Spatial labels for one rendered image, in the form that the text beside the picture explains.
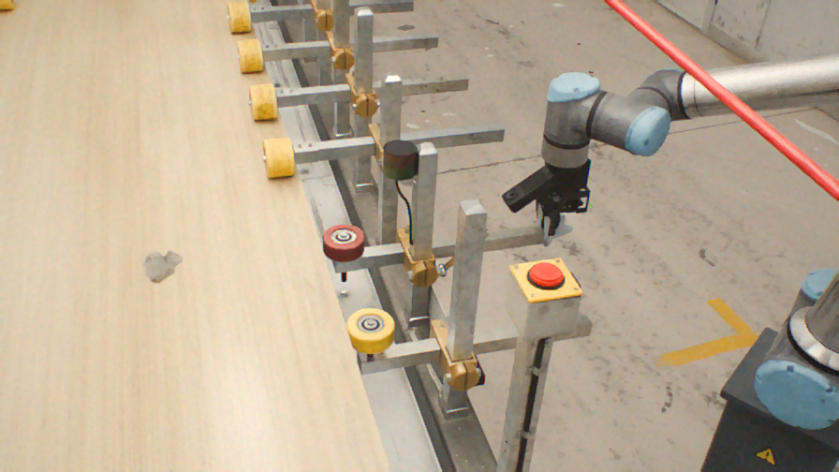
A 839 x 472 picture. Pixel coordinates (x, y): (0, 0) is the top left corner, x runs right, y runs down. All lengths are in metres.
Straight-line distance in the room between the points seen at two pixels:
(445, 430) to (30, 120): 1.18
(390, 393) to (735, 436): 0.75
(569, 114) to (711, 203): 2.07
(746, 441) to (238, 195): 1.18
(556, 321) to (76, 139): 1.28
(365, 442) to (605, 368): 1.56
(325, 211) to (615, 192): 1.64
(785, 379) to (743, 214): 2.00
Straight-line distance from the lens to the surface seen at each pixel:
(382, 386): 1.74
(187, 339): 1.45
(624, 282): 3.08
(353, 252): 1.61
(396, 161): 1.49
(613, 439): 2.55
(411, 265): 1.63
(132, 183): 1.85
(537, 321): 1.06
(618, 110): 1.56
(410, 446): 1.64
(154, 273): 1.58
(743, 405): 1.91
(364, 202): 2.09
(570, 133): 1.61
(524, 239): 1.75
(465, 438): 1.55
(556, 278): 1.05
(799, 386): 1.64
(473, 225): 1.30
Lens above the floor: 1.89
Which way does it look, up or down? 36 degrees down
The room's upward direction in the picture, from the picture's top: 3 degrees clockwise
